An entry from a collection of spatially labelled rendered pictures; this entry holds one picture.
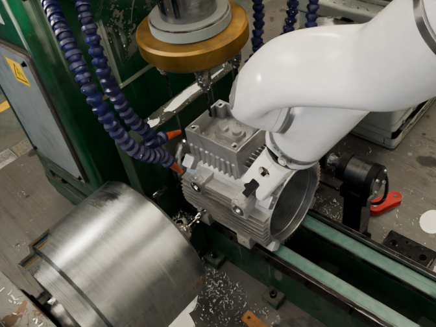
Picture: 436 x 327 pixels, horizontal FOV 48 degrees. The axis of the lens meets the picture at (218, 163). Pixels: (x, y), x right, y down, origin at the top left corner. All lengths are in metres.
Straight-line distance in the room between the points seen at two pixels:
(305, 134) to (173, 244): 0.28
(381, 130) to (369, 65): 0.86
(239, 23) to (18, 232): 0.82
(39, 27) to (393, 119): 0.83
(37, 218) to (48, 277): 0.61
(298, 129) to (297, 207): 0.41
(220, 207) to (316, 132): 0.35
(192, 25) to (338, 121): 0.29
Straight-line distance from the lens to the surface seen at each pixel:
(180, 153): 0.96
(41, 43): 0.86
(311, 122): 0.57
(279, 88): 0.49
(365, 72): 0.45
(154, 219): 0.74
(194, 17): 0.74
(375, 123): 1.29
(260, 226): 0.85
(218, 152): 0.85
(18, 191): 1.44
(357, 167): 0.93
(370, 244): 0.97
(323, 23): 1.10
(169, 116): 0.92
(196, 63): 0.73
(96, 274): 0.71
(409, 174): 1.27
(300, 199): 0.98
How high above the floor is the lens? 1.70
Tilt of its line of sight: 44 degrees down
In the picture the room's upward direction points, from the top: 11 degrees counter-clockwise
